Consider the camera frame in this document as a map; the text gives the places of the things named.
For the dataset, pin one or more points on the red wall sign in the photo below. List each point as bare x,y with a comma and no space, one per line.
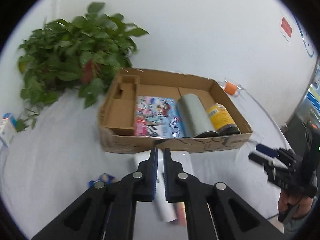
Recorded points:
286,28

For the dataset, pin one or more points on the small blue white carton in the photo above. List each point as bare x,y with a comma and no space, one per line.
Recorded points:
8,129

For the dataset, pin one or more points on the blue cartoon board game box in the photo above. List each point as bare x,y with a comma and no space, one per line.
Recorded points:
157,117

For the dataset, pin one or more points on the brown cardboard tray box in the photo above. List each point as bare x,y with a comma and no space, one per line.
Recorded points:
116,117

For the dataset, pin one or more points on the yellow labelled tea jar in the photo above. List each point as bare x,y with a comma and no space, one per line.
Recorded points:
222,120

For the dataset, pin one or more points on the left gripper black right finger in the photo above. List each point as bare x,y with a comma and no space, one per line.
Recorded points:
213,211

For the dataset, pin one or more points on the blue board with wooden knobs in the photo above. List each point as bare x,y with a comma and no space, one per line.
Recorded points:
106,178

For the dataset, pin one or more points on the silver metal cylinder tin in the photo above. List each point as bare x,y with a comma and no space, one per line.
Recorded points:
195,120

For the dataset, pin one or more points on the green potted plant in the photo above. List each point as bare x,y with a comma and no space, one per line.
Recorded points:
83,54

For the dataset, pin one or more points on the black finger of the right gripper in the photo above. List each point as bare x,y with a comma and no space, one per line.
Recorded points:
268,165
281,154

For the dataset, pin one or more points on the pastel colour cube puzzle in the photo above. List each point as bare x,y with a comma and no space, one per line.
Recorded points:
181,213

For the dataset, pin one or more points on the white handheld fan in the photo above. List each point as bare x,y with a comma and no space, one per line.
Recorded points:
164,209

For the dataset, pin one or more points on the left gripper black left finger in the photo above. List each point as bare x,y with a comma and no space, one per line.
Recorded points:
106,211

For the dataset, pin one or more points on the orange capped clear container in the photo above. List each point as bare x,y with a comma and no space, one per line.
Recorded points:
231,88

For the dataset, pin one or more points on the white flat plastic device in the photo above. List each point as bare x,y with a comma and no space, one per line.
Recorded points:
184,158

